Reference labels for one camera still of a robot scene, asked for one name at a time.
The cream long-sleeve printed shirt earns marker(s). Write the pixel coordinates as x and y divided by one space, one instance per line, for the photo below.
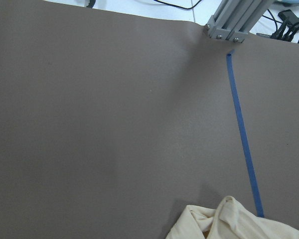
230 220

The aluminium frame post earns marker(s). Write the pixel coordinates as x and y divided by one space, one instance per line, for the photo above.
233 19

